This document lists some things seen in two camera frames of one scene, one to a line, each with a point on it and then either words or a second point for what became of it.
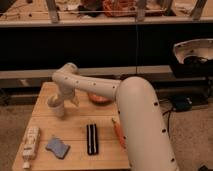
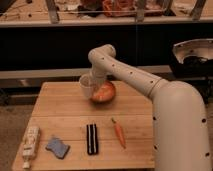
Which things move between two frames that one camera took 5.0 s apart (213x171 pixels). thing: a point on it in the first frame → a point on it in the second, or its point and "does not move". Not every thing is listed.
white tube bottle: x=31 y=141 does not move
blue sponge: x=59 y=148 does not move
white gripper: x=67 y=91 → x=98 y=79
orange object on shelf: x=127 y=8 does not move
